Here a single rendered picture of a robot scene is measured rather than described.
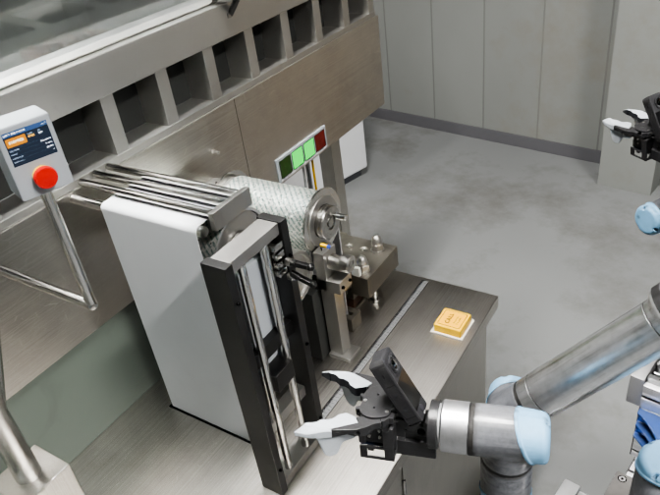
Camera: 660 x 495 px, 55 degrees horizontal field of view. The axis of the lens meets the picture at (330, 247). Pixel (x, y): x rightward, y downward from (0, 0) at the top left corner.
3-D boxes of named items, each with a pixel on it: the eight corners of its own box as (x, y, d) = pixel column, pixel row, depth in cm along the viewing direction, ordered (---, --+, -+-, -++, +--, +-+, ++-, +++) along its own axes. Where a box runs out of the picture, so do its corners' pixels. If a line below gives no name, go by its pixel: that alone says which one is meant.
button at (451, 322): (460, 339, 154) (460, 331, 153) (433, 331, 158) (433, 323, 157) (470, 321, 159) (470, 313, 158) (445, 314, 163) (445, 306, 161)
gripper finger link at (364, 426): (335, 445, 91) (393, 427, 93) (334, 436, 90) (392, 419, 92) (325, 423, 95) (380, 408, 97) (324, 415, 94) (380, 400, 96)
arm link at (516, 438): (547, 482, 89) (551, 441, 84) (467, 470, 92) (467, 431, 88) (547, 437, 95) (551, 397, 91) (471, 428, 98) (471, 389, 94)
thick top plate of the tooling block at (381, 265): (369, 299, 160) (367, 279, 157) (246, 263, 180) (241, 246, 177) (398, 264, 171) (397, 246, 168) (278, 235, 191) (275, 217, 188)
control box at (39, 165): (27, 207, 81) (-5, 134, 75) (11, 192, 85) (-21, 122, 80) (80, 186, 84) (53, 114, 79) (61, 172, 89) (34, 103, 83)
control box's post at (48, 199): (90, 308, 95) (41, 191, 85) (83, 305, 96) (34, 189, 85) (99, 302, 96) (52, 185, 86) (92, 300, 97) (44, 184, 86)
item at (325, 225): (317, 223, 135) (334, 197, 138) (309, 221, 136) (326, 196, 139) (327, 246, 140) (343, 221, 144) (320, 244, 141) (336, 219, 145)
